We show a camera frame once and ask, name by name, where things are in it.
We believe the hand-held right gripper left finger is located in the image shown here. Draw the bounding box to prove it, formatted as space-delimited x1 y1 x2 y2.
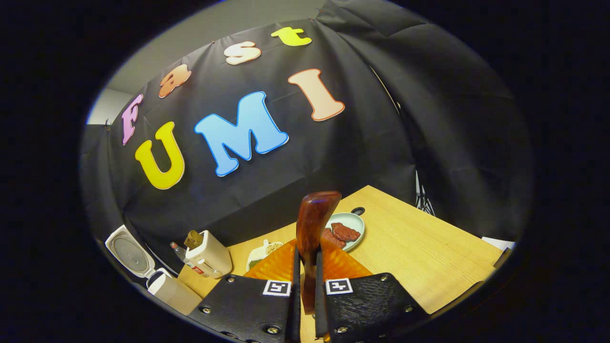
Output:
188 238 302 343

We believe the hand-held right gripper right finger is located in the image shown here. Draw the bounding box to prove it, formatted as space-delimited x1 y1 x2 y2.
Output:
315 237 429 343

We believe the white rice cooker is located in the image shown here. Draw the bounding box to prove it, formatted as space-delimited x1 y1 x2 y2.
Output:
105 225 203 316

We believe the brown wooden spoon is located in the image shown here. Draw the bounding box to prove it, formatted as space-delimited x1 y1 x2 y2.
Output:
296 191 342 315

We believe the white toaster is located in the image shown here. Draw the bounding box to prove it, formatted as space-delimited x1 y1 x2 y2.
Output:
185 231 233 279

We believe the white divided grain dish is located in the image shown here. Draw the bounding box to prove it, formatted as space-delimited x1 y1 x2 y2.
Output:
246 240 284 272

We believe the red meat slice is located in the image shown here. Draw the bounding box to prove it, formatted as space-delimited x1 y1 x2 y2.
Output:
331 222 361 242
322 228 347 249

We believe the pale green plate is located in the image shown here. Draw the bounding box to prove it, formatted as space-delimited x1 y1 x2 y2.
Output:
324 212 366 252

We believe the clear water bottle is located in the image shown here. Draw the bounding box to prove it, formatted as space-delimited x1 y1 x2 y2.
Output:
171 242 205 277

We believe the metal tripod stand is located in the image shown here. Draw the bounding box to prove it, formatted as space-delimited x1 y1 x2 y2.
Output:
414 171 435 217

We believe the black backdrop cloth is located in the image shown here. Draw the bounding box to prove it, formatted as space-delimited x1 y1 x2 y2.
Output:
80 0 532 286

